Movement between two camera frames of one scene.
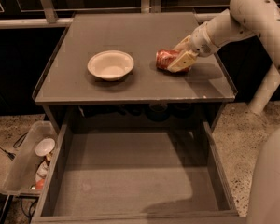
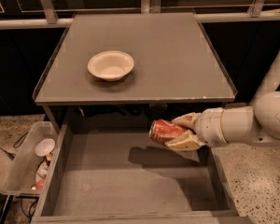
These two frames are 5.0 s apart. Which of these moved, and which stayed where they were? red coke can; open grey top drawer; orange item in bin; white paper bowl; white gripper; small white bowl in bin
Moved: white gripper; red coke can
Stayed: white paper bowl; orange item in bin; small white bowl in bin; open grey top drawer
